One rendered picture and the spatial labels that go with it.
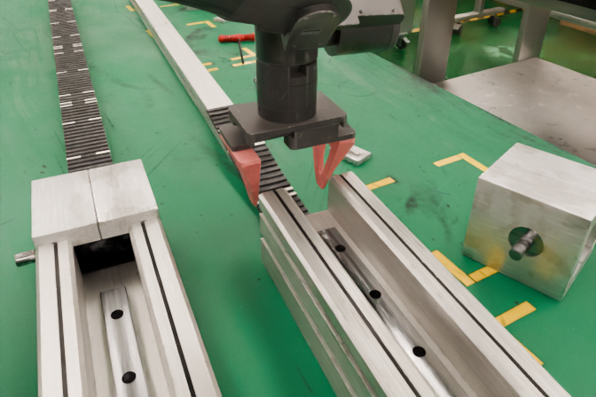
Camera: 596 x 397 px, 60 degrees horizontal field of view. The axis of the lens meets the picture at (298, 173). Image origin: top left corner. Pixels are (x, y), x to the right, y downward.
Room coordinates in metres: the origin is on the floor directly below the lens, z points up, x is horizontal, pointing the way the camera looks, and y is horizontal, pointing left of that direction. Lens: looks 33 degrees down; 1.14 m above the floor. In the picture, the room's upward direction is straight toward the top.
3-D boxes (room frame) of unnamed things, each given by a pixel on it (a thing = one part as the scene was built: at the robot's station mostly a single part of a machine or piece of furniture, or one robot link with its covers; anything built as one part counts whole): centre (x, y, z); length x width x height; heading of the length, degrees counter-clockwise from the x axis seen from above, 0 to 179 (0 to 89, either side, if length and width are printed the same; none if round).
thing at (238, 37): (1.01, 0.11, 0.79); 0.16 x 0.08 x 0.02; 9
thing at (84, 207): (0.38, 0.19, 0.83); 0.12 x 0.09 x 0.10; 114
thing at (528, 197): (0.40, -0.23, 0.83); 0.11 x 0.10 x 0.10; 138
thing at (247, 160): (0.45, 0.03, 0.86); 0.07 x 0.07 x 0.09; 24
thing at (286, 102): (0.46, 0.01, 0.94); 0.10 x 0.07 x 0.07; 114
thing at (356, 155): (0.61, -0.07, 0.78); 0.05 x 0.03 x 0.01; 46
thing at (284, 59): (0.46, 0.00, 1.00); 0.07 x 0.06 x 0.07; 107
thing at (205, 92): (1.04, 0.26, 0.79); 0.96 x 0.04 x 0.03; 24
